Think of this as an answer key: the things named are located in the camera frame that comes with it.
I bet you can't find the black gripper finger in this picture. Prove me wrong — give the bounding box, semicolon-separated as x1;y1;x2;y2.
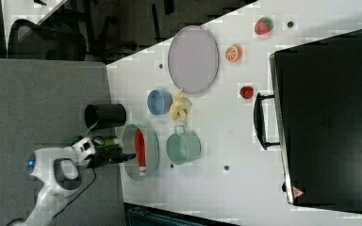
122;153;136;161

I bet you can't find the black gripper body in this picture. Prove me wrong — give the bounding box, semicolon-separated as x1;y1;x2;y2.
89;148;123;169

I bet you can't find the red plush ketchup bottle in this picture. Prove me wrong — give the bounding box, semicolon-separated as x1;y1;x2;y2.
134;129;146;176

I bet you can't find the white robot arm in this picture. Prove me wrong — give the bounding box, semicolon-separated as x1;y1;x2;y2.
7;137;136;226

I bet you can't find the green perforated strainer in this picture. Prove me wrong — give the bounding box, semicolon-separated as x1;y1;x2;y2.
123;124;159;182

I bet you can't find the large black pot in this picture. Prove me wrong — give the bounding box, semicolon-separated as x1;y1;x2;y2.
84;104;126;130

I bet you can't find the green mug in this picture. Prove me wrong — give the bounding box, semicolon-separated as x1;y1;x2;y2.
166;125;201;165

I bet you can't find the blue bowl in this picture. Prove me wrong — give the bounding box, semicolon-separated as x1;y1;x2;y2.
147;89;173;116

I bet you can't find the yellow plush banana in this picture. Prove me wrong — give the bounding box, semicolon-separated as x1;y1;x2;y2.
170;89;191;121

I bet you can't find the lilac round plate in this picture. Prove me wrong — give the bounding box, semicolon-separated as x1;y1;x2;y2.
168;25;219;94

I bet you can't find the black office chair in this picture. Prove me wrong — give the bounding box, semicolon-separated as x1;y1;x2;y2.
8;19;87;61

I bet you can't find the small red tomato toy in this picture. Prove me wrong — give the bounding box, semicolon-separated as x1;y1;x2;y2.
239;86;254;99

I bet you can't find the orange slice toy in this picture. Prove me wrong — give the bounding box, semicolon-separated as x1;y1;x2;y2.
225;45;242;62

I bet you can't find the red strawberry toy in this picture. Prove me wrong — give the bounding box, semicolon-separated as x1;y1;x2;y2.
255;17;273;35

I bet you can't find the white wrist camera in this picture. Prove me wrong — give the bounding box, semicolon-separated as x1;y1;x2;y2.
72;137;96;167

